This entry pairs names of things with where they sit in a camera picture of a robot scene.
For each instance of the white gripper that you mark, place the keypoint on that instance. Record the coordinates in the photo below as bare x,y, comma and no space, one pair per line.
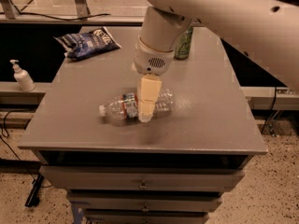
151,61

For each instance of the clear plastic water bottle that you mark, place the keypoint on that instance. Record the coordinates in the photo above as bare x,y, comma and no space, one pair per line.
126,106

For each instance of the top drawer knob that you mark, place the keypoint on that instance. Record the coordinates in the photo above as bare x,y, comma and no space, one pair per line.
143,185

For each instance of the white pump lotion bottle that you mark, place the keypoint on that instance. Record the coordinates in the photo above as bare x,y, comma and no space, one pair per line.
22,77

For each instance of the blue chip bag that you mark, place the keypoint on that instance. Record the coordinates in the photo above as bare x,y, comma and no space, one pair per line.
81,46

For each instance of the drawer knob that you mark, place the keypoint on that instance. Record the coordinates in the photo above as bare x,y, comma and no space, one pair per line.
145,208
143,185

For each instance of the grey drawer cabinet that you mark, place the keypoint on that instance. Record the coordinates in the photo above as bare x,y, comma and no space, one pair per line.
188,157

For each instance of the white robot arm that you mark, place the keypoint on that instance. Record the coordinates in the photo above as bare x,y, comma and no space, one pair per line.
265,30

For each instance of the green soda can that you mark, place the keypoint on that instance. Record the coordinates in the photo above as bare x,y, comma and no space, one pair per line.
183,47

